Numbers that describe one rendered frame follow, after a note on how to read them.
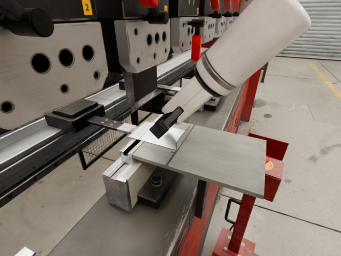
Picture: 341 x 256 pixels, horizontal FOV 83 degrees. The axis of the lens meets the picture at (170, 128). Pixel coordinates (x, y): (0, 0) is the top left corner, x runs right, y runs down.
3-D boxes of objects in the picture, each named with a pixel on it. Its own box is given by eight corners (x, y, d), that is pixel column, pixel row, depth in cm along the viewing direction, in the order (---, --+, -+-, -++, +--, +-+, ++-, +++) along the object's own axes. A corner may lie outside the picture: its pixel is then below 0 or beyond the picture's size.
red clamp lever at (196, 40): (200, 62, 50) (203, 19, 45) (184, 61, 51) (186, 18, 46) (202, 61, 51) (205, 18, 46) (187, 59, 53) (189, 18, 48)
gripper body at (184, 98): (207, 57, 40) (174, 92, 47) (191, 68, 32) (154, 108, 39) (232, 83, 40) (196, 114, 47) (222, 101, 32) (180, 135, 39)
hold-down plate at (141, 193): (157, 211, 44) (157, 202, 42) (137, 202, 46) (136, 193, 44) (197, 141, 67) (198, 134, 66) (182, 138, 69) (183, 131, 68)
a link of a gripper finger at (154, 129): (166, 112, 41) (149, 128, 45) (159, 118, 38) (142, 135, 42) (177, 122, 41) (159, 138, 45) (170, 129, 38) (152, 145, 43)
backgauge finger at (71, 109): (122, 148, 46) (118, 130, 44) (47, 125, 55) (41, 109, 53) (147, 125, 55) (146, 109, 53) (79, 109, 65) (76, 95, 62)
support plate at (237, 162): (262, 199, 33) (264, 195, 32) (132, 158, 42) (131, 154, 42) (265, 143, 47) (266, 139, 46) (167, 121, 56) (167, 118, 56)
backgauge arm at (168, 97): (191, 121, 109) (192, 97, 101) (101, 102, 131) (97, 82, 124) (195, 115, 115) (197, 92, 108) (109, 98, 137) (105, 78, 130)
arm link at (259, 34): (213, 47, 38) (199, 55, 31) (274, -20, 30) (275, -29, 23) (242, 78, 39) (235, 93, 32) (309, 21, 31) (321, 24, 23)
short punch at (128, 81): (135, 113, 41) (131, 67, 36) (128, 111, 42) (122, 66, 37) (158, 97, 49) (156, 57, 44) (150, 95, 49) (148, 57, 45)
